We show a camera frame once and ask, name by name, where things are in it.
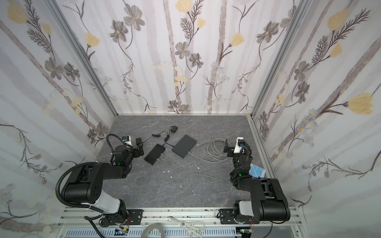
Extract slim ribbed black switch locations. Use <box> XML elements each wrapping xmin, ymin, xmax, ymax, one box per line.
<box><xmin>144</xmin><ymin>144</ymin><xmax>165</xmax><ymax>165</ymax></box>

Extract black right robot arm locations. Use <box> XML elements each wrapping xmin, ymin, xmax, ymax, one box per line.
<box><xmin>220</xmin><ymin>137</ymin><xmax>291</xmax><ymax>225</ymax></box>

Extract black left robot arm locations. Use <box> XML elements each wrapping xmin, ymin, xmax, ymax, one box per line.
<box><xmin>55</xmin><ymin>133</ymin><xmax>144</xmax><ymax>226</ymax></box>

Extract blue face mask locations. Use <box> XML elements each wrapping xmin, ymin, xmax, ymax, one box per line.
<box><xmin>249</xmin><ymin>164</ymin><xmax>266</xmax><ymax>178</ymax></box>

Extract white tape roll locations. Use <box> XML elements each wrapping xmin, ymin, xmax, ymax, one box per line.
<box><xmin>140</xmin><ymin>224</ymin><xmax>165</xmax><ymax>238</ymax></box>

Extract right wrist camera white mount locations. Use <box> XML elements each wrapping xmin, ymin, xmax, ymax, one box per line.
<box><xmin>234</xmin><ymin>137</ymin><xmax>245</xmax><ymax>154</ymax></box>

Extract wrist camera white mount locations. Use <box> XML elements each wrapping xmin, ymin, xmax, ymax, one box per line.
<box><xmin>234</xmin><ymin>137</ymin><xmax>245</xmax><ymax>154</ymax></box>
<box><xmin>122</xmin><ymin>136</ymin><xmax>132</xmax><ymax>146</ymax></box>

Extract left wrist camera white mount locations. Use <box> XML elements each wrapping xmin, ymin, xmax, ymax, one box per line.
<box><xmin>122</xmin><ymin>136</ymin><xmax>132</xmax><ymax>146</ymax></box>

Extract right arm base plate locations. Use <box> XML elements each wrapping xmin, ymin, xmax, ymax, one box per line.
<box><xmin>216</xmin><ymin>209</ymin><xmax>251</xmax><ymax>225</ymax></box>

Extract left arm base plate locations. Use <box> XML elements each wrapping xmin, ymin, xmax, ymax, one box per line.
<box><xmin>99</xmin><ymin>209</ymin><xmax>143</xmax><ymax>227</ymax></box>

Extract white handled scissors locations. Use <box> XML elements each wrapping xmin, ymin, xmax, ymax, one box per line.
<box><xmin>169</xmin><ymin>217</ymin><xmax>206</xmax><ymax>238</ymax></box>

